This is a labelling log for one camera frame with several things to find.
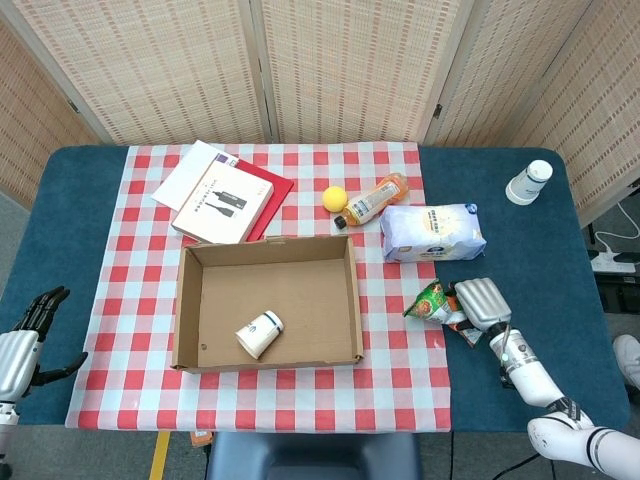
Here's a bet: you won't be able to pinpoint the black-fingered silver left robot hand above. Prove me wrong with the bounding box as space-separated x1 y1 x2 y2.
0 285 90 401

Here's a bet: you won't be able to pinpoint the orange-tipped silver right robot hand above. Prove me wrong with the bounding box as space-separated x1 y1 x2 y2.
452 277 514 331

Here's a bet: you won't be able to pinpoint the green snack packet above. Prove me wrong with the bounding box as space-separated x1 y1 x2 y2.
402 278 484 349

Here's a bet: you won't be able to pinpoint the white tissue pack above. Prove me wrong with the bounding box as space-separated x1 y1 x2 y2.
378 202 488 265

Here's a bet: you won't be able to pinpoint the white paper cup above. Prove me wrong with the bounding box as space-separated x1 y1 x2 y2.
234 309 285 360

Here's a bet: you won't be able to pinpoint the open cardboard box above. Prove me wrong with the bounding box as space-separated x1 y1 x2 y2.
170 234 365 374

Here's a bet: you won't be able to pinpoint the blue table cover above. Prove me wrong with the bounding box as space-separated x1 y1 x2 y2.
0 144 631 434

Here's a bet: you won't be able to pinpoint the stacked white paper cups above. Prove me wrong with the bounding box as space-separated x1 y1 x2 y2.
504 159 555 206

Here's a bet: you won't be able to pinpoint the red white checkered tablecloth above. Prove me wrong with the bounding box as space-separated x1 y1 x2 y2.
64 141 454 432

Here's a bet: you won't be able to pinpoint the white power strip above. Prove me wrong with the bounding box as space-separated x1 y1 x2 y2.
591 252 637 275

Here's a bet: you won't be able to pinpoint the orange drink bottle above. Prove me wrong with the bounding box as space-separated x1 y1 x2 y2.
333 172 411 230

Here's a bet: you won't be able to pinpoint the white shoe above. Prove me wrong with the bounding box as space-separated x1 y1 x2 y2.
613 333 640 391

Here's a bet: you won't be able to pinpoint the yellow ball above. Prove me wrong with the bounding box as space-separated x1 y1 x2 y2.
322 185 349 212

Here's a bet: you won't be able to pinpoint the red folder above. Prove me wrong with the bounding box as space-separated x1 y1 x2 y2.
235 158 295 242

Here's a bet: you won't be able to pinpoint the dark blue chair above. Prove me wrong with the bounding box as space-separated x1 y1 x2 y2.
206 430 422 480

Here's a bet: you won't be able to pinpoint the white paper sheet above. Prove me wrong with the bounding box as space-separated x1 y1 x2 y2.
151 139 240 212

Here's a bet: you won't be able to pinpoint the white book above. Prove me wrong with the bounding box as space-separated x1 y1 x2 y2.
171 158 275 245

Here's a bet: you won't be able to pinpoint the woven folding screen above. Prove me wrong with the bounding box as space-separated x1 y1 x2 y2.
0 0 640 226

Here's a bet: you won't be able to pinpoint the white cable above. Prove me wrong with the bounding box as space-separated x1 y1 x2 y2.
594 199 640 256

